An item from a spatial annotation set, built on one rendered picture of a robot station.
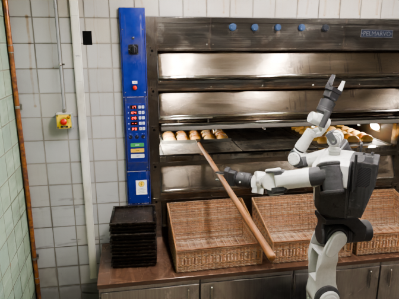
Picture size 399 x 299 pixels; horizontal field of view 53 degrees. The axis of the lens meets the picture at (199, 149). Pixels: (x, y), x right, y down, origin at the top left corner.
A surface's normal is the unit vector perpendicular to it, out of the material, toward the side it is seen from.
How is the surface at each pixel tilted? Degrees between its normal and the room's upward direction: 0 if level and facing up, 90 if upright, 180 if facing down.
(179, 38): 90
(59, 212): 90
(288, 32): 90
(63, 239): 90
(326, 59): 70
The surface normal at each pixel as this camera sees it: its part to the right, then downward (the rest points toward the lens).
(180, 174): 0.16, -0.10
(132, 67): 0.17, 0.25
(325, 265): 0.22, 0.62
